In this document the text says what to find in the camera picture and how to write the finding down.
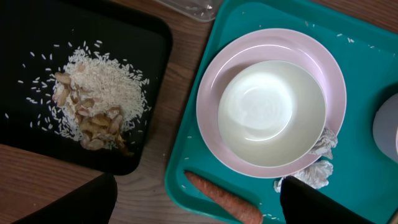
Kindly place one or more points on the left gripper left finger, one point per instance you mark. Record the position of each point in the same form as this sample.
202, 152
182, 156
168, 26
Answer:
91, 203

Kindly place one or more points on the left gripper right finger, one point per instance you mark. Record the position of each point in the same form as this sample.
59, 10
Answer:
303, 204

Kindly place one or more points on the white tissue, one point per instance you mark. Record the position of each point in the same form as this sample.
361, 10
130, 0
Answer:
315, 175

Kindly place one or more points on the foil ball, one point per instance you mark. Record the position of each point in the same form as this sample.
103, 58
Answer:
326, 142

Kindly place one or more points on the food scraps and rice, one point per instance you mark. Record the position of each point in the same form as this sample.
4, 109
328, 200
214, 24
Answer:
91, 99

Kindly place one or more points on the white cup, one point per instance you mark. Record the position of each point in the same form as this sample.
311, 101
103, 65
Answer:
385, 128

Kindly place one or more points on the orange carrot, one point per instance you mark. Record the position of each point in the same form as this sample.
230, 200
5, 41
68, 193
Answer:
239, 208

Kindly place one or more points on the pink plate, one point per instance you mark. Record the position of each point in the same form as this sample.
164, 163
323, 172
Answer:
254, 47

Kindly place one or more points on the teal serving tray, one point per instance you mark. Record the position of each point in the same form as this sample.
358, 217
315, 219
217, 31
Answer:
364, 180

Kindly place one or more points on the black tray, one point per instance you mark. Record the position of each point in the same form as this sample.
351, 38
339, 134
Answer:
39, 37

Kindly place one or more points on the clear plastic bin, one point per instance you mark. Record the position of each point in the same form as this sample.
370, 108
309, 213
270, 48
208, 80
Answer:
199, 10

